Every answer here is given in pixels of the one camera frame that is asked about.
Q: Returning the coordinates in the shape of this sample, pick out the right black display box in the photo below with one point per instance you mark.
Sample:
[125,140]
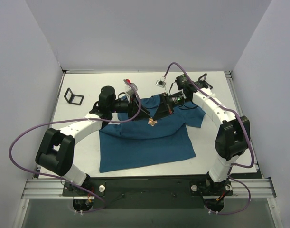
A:
[202,83]

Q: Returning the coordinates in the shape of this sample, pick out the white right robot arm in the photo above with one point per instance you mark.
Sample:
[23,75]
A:
[233,137]

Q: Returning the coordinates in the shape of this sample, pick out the left black display box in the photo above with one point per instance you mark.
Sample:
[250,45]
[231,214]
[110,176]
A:
[72,98]

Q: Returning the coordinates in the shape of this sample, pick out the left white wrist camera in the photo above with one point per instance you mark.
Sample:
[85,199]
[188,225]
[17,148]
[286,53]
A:
[130,88]

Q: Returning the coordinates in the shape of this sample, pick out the gold leaf brooch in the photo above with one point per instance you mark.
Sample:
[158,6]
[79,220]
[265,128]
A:
[152,122]

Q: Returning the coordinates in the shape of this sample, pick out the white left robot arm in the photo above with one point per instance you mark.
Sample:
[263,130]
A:
[56,152]

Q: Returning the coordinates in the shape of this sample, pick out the black display box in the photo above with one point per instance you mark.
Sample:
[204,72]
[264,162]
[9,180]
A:
[202,83]
[72,98]

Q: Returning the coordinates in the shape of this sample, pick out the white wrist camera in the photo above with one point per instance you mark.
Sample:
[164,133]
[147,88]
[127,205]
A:
[130,88]
[162,83]

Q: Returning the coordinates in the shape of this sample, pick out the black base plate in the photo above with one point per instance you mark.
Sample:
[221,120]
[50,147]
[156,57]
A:
[158,192]

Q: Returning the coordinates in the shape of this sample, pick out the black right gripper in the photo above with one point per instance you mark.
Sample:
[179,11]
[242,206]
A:
[163,103]

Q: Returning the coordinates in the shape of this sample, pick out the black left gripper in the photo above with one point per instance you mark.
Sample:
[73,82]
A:
[134,107]

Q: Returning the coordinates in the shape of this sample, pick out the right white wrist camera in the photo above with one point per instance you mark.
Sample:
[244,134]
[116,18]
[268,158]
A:
[162,83]

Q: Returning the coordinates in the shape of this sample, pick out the blue t-shirt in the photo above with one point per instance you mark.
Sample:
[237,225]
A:
[137,144]

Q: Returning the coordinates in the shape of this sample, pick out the aluminium frame rail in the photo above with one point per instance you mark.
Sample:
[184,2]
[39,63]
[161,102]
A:
[43,189]

